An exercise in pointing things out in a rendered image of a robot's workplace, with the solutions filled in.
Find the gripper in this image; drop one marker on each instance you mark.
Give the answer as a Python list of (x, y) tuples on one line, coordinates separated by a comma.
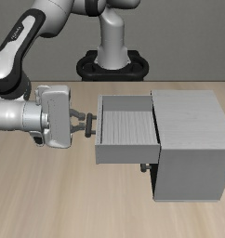
[(57, 116)]

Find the grey drawer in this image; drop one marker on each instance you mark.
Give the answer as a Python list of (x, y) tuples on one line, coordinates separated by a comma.
[(128, 130)]

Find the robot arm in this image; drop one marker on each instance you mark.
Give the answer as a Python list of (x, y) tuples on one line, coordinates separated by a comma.
[(21, 34)]

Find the grey cabinet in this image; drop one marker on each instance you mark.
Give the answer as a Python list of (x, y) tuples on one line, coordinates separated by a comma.
[(188, 145)]

